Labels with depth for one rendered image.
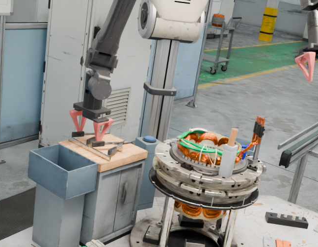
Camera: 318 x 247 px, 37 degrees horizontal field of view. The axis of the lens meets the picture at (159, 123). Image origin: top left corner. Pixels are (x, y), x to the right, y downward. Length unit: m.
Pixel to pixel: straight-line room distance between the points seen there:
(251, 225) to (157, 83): 0.62
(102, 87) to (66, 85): 2.36
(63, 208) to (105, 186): 0.14
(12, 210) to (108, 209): 1.81
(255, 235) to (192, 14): 0.80
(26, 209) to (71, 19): 1.38
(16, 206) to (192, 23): 1.95
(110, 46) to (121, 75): 2.51
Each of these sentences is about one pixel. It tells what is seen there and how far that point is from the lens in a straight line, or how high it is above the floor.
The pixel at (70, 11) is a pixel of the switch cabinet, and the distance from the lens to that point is 3.59.
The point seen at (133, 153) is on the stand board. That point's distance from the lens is 1.43.
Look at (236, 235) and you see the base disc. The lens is 1.65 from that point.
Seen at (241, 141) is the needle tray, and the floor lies 1.06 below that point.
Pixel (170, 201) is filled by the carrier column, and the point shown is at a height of 0.98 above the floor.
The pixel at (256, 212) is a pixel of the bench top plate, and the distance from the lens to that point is 1.88.
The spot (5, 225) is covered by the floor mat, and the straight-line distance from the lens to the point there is 3.05.
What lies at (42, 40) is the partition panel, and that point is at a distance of 3.89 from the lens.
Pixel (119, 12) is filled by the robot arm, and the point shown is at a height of 1.47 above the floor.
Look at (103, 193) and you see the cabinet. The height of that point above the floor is 0.96.
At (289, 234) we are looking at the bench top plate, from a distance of 1.80.
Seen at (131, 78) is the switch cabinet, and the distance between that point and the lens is 3.97.
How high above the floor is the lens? 1.60
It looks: 18 degrees down
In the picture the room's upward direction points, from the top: 9 degrees clockwise
